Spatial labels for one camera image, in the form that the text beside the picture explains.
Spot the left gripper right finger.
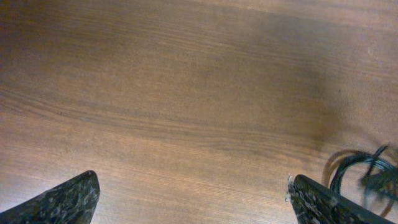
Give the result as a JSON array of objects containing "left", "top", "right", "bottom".
[{"left": 285, "top": 175, "right": 390, "bottom": 224}]

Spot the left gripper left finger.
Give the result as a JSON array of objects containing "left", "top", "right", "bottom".
[{"left": 1, "top": 170, "right": 100, "bottom": 224}]

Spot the thick black cable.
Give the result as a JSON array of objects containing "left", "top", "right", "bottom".
[{"left": 323, "top": 144, "right": 398, "bottom": 218}]

